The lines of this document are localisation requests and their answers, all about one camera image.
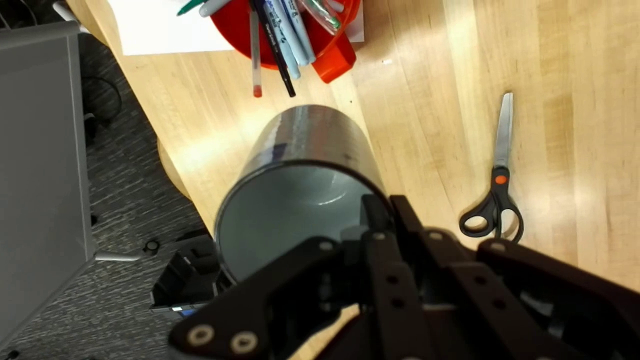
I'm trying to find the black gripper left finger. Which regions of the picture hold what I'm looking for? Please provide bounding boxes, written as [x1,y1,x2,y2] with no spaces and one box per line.
[169,235,342,360]

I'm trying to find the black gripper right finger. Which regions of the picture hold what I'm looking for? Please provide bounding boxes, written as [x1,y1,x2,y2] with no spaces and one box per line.
[362,195,640,360]

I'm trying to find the grey metal cup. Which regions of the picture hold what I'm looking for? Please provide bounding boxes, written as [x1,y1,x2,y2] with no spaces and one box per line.
[215,104,385,281]

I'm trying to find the grey cabinet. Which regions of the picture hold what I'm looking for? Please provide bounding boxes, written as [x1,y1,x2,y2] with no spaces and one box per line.
[0,21,95,343]

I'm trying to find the red tipped pen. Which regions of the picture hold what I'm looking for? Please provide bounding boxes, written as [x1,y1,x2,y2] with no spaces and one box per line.
[251,8,262,97]

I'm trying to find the red mug with pens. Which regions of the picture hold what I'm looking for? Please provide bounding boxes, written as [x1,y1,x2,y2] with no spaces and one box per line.
[201,0,357,83]

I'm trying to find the black marker pen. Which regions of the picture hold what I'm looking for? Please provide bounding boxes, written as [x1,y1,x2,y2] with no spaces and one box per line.
[253,0,297,97]

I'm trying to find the white paper sheet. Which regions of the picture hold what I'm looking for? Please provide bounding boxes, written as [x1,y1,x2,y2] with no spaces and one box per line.
[109,0,365,56]

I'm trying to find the black handled scissors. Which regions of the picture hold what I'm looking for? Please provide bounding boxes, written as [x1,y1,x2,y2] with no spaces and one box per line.
[458,90,524,242]

